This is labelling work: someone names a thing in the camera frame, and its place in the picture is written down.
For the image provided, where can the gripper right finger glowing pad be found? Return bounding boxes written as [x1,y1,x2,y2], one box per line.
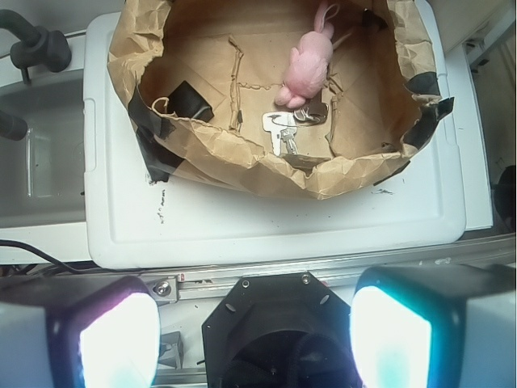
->
[350,264,516,387]

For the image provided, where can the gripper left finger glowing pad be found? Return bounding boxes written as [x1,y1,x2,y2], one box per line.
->
[1,276,161,387]

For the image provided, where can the black box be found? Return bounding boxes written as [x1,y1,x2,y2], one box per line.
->
[166,81,214,122]

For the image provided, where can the white plastic bin lid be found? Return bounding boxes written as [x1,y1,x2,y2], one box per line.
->
[83,13,466,269]

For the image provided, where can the clear plastic container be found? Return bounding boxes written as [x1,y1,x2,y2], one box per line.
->
[1,70,86,228]

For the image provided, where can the black cylindrical object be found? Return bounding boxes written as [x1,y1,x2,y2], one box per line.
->
[0,111,28,141]

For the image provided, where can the silver keys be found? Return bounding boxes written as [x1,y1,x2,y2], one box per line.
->
[262,103,329,156]

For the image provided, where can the brown paper bag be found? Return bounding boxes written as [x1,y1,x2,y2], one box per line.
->
[107,1,454,200]

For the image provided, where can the aluminium rail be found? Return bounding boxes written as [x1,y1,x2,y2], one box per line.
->
[0,235,517,304]

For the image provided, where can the black cable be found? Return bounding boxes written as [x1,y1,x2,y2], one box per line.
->
[0,239,82,276]

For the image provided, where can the black octagonal mount plate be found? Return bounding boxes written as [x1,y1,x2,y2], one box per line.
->
[202,272,363,387]

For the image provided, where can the pink plush bunny keychain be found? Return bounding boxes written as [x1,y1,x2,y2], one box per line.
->
[274,1,334,109]

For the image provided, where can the black handle knob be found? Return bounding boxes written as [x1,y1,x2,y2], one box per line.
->
[1,9,72,85]

